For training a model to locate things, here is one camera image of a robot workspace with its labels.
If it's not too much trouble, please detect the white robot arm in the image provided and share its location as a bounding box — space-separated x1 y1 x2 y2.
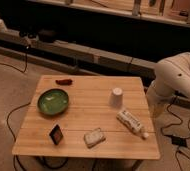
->
146 52 190 117

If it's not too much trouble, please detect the dark red eraser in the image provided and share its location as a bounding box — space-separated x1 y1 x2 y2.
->
49 125 63 145

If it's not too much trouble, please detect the red chili pepper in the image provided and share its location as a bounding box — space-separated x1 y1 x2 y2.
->
55 79 73 85

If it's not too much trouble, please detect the wooden table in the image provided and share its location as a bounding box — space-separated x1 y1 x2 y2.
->
12 75 160 160

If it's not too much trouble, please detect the green bowl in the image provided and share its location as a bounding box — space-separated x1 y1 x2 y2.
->
37 89 69 116

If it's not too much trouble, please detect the white plastic bottle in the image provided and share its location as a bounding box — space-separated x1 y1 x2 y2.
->
116 109 149 139

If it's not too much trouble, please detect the black device on ledge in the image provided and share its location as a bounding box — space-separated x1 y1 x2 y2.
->
38 29 56 43

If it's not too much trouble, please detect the black floor cable left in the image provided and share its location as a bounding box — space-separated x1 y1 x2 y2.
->
0 44 69 171

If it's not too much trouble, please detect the black cables right floor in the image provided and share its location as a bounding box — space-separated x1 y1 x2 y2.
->
160 96 190 171

